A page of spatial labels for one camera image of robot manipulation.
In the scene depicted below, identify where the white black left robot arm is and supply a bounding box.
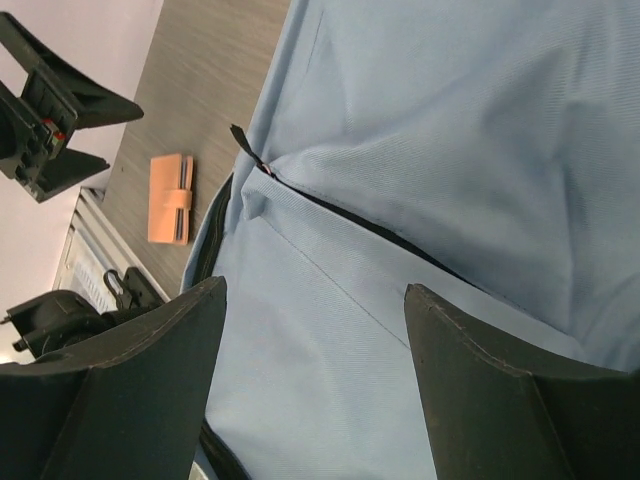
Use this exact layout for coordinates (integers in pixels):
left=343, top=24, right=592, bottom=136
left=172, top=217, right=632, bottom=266
left=1, top=12, right=144, bottom=358

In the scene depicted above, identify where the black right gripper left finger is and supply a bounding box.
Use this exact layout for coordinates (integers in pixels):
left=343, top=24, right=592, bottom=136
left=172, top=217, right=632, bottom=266
left=1, top=277, right=227, bottom=479

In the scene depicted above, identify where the tan leather wallet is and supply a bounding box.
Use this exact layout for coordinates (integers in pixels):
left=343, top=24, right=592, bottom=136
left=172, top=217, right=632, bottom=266
left=147, top=154, right=194, bottom=245

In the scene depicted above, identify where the light blue fabric backpack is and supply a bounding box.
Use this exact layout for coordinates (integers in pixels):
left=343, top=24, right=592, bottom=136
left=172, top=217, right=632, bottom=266
left=182, top=1, right=639, bottom=479

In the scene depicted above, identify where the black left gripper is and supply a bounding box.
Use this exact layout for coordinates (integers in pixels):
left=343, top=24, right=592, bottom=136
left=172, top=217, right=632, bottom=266
left=1, top=12, right=144, bottom=203

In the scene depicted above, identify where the white slotted cable duct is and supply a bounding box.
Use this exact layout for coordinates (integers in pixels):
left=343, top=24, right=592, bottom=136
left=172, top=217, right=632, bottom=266
left=53, top=220, right=116, bottom=313

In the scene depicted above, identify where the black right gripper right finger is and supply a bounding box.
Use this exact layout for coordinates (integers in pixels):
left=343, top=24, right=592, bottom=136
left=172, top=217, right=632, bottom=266
left=404, top=284, right=639, bottom=479

